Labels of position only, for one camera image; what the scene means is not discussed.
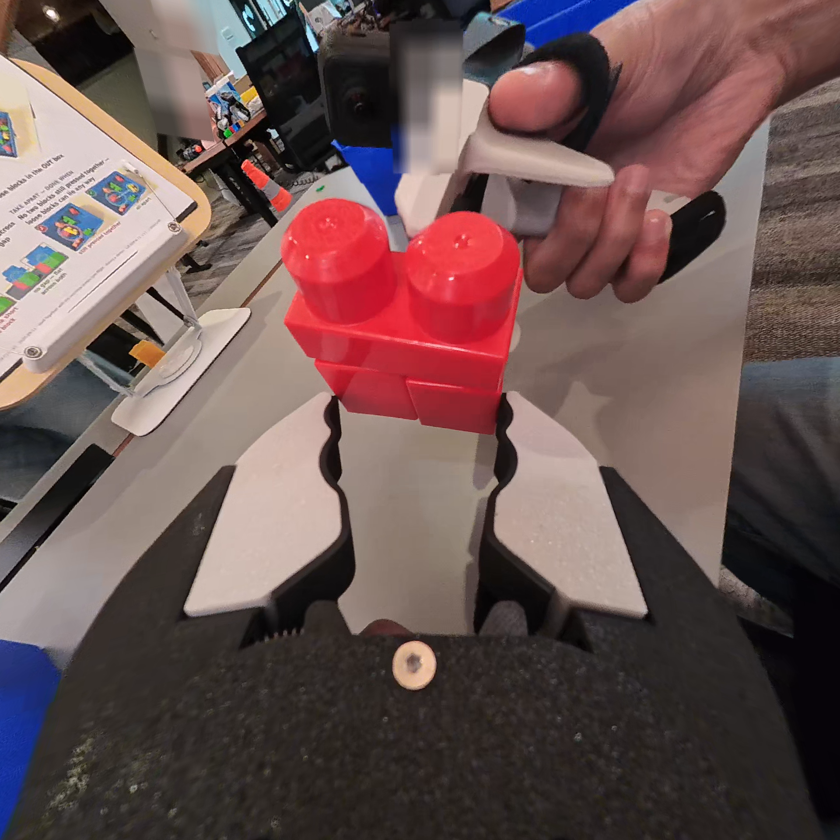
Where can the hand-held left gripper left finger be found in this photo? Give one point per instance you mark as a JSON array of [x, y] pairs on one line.
[[263, 532]]

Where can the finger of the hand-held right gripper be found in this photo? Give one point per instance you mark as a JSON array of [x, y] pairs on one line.
[[538, 158], [423, 197]]

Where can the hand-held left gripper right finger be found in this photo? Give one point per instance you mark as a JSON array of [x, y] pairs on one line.
[[571, 532]]

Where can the blue storage bin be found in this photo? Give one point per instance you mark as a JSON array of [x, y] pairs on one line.
[[368, 177], [26, 735]]

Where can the red mega block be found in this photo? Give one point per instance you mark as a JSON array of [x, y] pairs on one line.
[[394, 322], [374, 390], [453, 404]]

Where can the person's right forearm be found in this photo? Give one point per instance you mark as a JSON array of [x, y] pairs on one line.
[[817, 33]]

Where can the person's right hand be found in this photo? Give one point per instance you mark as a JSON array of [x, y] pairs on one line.
[[683, 92]]

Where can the black office chair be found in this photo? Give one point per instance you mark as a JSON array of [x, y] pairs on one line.
[[282, 79]]

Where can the orange traffic cone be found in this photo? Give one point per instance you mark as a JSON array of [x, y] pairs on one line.
[[269, 190]]

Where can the orange plastic object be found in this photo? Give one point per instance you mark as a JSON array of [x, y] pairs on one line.
[[148, 353]]

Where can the person's jeans leg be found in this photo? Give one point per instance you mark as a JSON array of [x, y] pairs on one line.
[[788, 473]]

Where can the printed instruction sheet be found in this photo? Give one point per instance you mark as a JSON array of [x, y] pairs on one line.
[[66, 236]]

